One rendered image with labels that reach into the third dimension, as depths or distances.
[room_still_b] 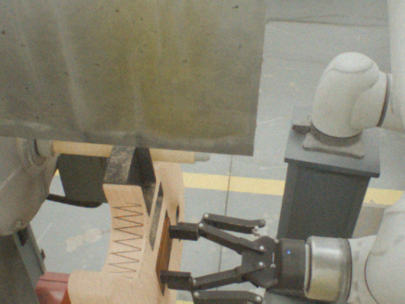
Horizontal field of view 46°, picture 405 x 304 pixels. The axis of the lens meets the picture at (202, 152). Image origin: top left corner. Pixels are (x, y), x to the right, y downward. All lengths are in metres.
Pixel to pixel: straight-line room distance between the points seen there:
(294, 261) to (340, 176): 0.82
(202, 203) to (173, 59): 1.91
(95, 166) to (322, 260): 0.46
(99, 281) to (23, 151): 0.21
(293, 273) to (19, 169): 0.39
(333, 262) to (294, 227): 0.98
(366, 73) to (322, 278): 0.78
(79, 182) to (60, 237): 1.23
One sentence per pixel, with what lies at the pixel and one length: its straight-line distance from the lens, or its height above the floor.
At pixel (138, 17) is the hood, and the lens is 0.34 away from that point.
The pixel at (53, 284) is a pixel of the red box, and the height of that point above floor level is 0.62.
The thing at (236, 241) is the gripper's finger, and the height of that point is 1.07.
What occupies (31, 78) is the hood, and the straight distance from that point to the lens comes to 0.40.
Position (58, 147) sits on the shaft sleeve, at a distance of 0.64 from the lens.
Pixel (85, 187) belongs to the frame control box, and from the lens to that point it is 0.99.
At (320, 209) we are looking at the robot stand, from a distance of 1.60.
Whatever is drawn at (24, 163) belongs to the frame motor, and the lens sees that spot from 0.63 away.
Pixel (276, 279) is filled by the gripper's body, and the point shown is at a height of 1.06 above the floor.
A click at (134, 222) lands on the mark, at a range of 0.60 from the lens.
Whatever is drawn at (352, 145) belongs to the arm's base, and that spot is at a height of 0.73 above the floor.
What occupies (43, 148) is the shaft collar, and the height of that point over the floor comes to 1.26.
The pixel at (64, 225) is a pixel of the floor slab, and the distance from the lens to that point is 2.25.
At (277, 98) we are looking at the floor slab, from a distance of 2.93.
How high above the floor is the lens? 1.65
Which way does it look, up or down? 41 degrees down
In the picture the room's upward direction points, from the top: straight up
